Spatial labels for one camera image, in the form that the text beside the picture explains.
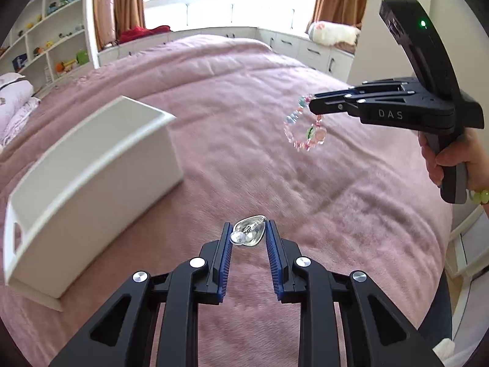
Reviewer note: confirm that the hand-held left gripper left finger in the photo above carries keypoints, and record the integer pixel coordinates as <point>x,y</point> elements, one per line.
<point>225,260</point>

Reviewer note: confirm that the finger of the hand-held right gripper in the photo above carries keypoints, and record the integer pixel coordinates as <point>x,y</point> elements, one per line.
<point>389,85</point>
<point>328,104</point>

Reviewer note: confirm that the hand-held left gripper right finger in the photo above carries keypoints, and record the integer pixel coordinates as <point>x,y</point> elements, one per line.
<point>276,260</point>

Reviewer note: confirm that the silver ingot charm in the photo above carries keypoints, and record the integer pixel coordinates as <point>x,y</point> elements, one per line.
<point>256,233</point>

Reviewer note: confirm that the white plastic storage box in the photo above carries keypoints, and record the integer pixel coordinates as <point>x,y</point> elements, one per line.
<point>95,183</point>

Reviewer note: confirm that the person's right hand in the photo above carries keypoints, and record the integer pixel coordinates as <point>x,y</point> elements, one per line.
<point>477,156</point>

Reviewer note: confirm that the white window seat cabinet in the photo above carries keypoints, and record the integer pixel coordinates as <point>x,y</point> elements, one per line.
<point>305,51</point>

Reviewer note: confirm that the white pink plush pillow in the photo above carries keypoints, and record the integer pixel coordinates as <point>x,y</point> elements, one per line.
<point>334,32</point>

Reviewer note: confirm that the white bedside cabinet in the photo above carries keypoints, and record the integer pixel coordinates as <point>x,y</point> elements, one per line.
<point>472,244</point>

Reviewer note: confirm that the red cloth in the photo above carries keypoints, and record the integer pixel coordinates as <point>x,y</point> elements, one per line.
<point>143,33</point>

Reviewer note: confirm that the pink suitcase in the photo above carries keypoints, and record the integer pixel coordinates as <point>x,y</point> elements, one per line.
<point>106,21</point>

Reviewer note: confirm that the folded light purple quilt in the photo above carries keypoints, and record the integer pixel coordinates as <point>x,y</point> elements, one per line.
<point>25,116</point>

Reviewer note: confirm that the green toy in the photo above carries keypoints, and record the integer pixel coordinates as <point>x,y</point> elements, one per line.
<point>82,57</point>

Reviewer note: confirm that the orange toy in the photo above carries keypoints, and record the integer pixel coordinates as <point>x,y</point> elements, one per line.
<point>63,66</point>

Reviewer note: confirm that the blue box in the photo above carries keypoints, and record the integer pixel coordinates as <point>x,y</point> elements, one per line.
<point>19,62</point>

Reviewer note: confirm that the white wall bookshelf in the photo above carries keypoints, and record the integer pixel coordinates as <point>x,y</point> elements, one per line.
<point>46,26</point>

